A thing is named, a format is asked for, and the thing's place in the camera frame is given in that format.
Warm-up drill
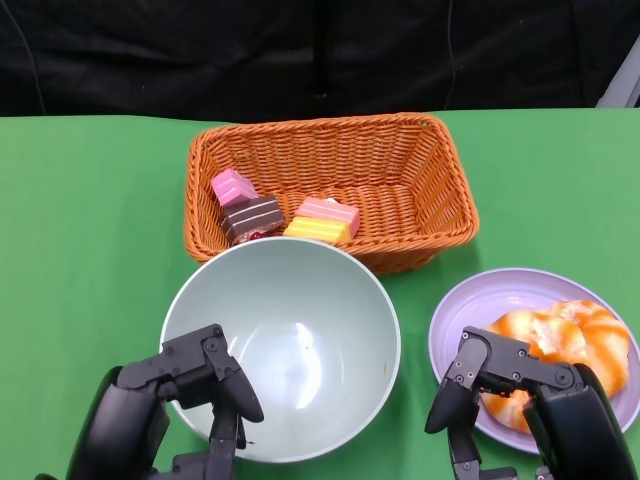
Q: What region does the pink striped cake slice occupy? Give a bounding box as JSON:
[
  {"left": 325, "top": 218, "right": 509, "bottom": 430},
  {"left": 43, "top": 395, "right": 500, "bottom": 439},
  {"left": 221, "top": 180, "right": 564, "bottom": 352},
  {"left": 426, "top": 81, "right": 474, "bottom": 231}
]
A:
[{"left": 209, "top": 168, "right": 259, "bottom": 209}]

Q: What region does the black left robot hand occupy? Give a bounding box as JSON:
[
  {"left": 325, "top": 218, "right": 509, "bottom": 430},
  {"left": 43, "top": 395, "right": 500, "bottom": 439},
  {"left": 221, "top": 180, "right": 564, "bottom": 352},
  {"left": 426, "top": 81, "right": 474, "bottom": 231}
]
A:
[{"left": 64, "top": 323, "right": 265, "bottom": 480}]

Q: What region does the orange wicker basket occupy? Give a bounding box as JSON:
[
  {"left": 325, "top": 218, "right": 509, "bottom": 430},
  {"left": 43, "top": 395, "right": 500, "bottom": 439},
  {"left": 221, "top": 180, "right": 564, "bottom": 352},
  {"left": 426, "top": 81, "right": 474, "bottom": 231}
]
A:
[{"left": 183, "top": 112, "right": 480, "bottom": 276}]

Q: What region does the salmon striped cake slice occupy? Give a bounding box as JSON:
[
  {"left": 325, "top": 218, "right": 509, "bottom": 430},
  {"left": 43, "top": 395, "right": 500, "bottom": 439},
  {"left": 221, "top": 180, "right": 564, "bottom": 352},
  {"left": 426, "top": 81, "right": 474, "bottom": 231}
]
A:
[{"left": 297, "top": 196, "right": 361, "bottom": 240}]

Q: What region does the black backdrop curtain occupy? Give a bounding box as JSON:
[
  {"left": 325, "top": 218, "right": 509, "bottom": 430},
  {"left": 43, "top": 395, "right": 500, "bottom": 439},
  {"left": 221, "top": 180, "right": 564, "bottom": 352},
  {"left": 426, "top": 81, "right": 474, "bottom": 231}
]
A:
[{"left": 0, "top": 0, "right": 640, "bottom": 124}]

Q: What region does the black vertical pole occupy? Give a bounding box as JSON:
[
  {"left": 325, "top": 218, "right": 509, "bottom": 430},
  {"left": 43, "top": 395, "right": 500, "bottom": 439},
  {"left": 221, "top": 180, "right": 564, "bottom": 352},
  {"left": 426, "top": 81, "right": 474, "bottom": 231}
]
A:
[{"left": 312, "top": 0, "right": 331, "bottom": 116}]

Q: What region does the lavender plate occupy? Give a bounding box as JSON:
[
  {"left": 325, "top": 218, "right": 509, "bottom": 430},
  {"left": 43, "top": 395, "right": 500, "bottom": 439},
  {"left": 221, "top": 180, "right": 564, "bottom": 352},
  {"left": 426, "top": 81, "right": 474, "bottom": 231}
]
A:
[{"left": 428, "top": 268, "right": 640, "bottom": 455}]

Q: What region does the brown chocolate cake slice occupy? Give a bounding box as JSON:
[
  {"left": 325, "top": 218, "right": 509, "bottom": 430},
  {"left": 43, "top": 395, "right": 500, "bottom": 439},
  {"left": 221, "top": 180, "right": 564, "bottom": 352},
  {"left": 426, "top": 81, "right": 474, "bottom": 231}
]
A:
[{"left": 220, "top": 194, "right": 284, "bottom": 246}]

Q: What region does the green tablecloth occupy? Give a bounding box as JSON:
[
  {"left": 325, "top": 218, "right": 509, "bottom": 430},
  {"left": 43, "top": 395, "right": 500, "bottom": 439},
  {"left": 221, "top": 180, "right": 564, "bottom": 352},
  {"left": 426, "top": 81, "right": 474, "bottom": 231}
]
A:
[{"left": 0, "top": 107, "right": 640, "bottom": 480}]

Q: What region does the white metal frame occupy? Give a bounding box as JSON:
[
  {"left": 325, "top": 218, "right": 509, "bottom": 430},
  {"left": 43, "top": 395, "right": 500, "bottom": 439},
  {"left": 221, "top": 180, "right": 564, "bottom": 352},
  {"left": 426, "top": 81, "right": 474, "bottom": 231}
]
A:
[{"left": 594, "top": 47, "right": 640, "bottom": 109}]

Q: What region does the pale green bowl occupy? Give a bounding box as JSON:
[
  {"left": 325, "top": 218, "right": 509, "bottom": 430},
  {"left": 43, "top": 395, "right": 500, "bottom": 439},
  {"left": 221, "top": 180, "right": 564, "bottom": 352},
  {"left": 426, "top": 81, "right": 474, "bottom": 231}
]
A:
[{"left": 159, "top": 235, "right": 402, "bottom": 464}]

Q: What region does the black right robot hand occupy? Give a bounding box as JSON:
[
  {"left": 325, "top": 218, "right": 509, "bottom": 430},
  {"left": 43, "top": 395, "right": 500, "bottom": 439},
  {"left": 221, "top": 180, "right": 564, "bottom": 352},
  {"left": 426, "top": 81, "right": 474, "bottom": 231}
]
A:
[{"left": 424, "top": 326, "right": 640, "bottom": 480}]

